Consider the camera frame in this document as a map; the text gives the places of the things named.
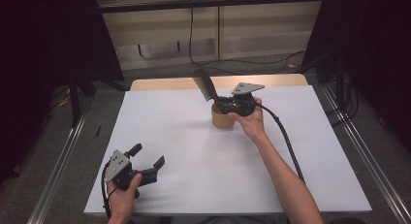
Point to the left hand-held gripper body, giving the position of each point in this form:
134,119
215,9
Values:
121,174

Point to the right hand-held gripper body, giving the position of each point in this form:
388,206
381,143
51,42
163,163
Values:
242,104

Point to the brown cup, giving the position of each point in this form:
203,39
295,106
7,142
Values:
221,120

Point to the black cleaver knife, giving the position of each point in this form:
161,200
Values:
205,85

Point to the person's right hand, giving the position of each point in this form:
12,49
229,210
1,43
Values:
253,123

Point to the person's left hand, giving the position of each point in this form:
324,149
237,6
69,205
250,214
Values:
122,203

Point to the white board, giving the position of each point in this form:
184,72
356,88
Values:
181,185

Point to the small black floor piece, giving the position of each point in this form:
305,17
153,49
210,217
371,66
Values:
98,131

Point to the wooden table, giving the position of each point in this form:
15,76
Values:
168,83

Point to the black metal stand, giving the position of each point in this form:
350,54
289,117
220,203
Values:
340,85
75,98

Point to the black horizontal bar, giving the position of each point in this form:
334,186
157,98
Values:
206,3

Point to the black curtain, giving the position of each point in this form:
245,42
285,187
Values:
48,56
371,56

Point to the metal floor rail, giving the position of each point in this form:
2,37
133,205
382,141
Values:
58,172
371,153

